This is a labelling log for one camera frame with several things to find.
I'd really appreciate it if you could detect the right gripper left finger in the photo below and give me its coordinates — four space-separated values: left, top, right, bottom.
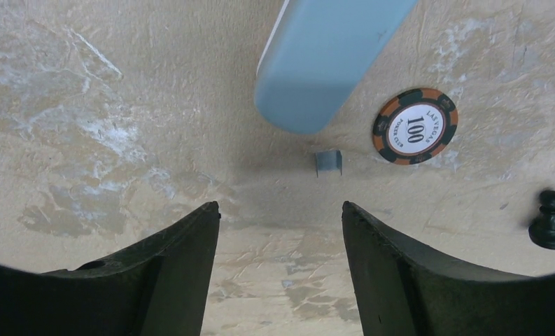
0 202 221 335

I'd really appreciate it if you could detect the black chess pawn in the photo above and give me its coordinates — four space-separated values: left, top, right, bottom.
528 190 555 250

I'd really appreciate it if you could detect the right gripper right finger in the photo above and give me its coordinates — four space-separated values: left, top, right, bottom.
342 202 555 335

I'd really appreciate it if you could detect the brown poker chip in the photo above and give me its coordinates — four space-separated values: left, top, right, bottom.
372 87 458 165

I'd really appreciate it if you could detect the blue stapler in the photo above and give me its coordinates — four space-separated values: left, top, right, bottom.
253 0 416 134

